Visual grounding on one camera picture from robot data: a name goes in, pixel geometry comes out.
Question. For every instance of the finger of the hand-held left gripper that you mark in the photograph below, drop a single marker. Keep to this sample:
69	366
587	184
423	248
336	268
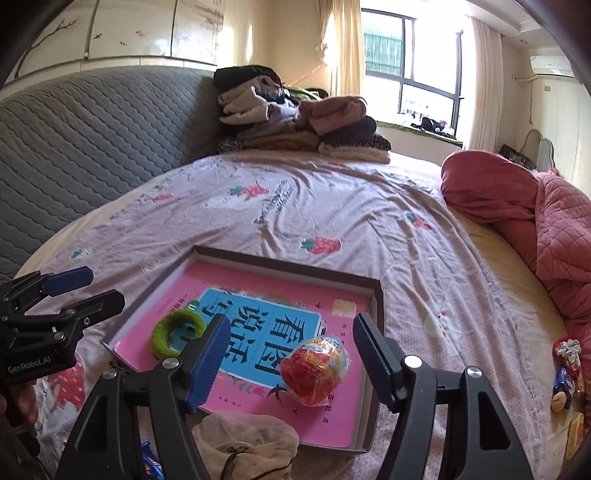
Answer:
99	304
69	279

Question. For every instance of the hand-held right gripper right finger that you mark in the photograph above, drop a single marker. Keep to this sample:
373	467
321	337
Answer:
369	350

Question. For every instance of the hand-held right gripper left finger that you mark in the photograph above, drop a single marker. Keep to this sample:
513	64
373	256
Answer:
210	364

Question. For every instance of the green hair scrunchie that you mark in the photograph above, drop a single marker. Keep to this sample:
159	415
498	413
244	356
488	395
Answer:
161	339

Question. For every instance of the large red blue toy egg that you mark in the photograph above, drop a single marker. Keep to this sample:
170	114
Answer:
318	374

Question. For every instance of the shallow cardboard box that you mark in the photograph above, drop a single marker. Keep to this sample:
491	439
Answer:
286	266

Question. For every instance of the person's left hand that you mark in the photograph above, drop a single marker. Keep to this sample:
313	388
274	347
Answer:
21	406

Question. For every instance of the blue snack packet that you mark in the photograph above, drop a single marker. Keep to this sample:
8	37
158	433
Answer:
150	461

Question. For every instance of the strawberry printed blanket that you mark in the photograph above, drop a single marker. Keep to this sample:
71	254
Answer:
351	217

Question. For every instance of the grey quilted headboard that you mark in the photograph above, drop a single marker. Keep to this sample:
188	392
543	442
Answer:
92	138

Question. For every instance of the beige bed sheet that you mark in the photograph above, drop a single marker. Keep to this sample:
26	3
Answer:
503	277

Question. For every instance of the blue candy packet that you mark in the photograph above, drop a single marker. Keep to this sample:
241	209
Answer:
564	382

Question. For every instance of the small brown toy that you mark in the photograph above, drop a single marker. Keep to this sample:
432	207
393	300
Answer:
560	402

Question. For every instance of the snack packets at bed edge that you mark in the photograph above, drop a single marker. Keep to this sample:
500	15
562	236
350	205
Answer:
567	350

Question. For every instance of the green windowsill mat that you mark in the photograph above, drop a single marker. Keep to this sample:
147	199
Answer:
401	131

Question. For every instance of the yellow packet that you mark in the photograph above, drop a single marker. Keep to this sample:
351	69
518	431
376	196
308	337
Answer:
576	434

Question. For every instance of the pink quilt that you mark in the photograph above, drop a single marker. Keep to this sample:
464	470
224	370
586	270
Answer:
554	221

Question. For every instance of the dark clothes on windowsill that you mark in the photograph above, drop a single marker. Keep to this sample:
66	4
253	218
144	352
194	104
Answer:
436	125

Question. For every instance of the pile of folded clothes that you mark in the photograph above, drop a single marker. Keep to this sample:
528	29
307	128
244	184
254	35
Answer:
286	124

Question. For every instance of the black bag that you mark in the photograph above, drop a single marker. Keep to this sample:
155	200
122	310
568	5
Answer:
515	156

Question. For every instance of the painted white wardrobe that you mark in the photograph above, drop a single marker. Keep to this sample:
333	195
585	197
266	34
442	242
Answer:
129	32

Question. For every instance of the white chair back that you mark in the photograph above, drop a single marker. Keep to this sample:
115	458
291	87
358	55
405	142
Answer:
545	147

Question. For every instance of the cream curtain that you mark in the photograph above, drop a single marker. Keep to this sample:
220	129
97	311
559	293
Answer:
482	92
344	46

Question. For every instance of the window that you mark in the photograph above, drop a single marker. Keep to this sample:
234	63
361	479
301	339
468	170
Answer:
415	55

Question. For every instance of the white air conditioner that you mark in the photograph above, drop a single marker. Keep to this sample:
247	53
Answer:
551	67

